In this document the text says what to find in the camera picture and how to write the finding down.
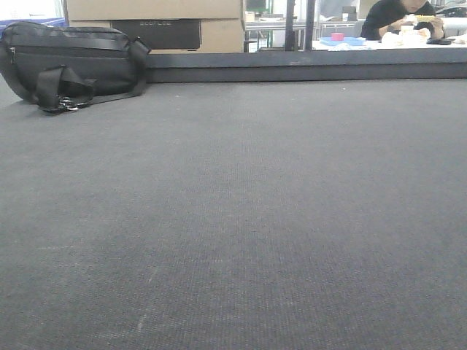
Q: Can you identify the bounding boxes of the black shoulder bag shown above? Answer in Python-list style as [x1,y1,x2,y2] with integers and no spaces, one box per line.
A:
[1,21,150,114]

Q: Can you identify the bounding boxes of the black vertical pole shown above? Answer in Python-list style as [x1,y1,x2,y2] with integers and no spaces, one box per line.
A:
[284,0,315,52]

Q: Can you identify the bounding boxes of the person in black shirt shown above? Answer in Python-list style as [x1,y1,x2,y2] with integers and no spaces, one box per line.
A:
[360,0,445,41]

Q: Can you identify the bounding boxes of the blue tray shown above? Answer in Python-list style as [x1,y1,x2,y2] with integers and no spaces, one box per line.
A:
[320,36,366,47]

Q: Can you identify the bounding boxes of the dark conveyor side rail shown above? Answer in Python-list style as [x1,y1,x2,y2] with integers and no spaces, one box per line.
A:
[147,45,466,83]

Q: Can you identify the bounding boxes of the large cardboard box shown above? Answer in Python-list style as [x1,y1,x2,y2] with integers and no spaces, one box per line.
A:
[66,0,244,53]

